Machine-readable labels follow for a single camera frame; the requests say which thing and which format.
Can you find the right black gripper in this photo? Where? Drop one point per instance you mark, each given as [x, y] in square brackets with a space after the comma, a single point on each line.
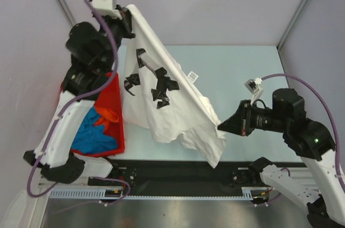
[239, 122]

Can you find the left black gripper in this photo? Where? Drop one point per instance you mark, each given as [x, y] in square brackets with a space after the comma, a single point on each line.
[125, 22]

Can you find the white t shirt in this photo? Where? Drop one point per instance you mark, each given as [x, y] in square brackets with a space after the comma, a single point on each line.
[159, 96]

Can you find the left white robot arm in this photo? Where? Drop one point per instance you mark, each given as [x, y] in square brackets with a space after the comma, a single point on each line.
[94, 57]

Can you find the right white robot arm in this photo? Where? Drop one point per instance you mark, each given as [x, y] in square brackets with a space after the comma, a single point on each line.
[310, 140]

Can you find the red plastic bin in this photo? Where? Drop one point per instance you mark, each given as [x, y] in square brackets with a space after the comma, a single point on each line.
[110, 98]

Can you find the orange t shirt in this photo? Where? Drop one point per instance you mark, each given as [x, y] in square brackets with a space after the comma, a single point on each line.
[107, 117]

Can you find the blue t shirt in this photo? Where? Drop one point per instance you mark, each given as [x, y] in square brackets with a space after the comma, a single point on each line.
[91, 139]

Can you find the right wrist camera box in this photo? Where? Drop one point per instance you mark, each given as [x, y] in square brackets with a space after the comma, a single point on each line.
[255, 86]

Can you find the white slotted cable duct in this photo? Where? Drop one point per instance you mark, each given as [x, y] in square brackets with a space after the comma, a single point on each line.
[113, 194]

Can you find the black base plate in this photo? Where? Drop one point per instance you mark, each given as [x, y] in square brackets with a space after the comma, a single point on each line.
[181, 177]

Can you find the aluminium frame rail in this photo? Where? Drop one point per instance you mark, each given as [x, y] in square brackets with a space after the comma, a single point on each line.
[78, 183]

